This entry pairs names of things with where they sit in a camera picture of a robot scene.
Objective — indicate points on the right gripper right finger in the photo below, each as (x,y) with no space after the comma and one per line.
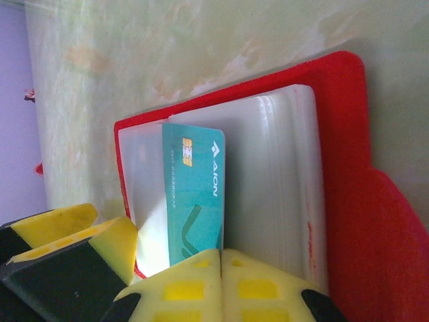
(261,292)

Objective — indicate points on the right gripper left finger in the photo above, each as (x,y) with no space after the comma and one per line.
(187,292)

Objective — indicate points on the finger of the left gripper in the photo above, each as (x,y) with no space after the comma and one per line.
(57,219)
(77,281)

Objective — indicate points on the teal credit card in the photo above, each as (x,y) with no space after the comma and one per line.
(197,188)

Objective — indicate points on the red card holder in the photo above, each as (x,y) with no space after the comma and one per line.
(368,218)

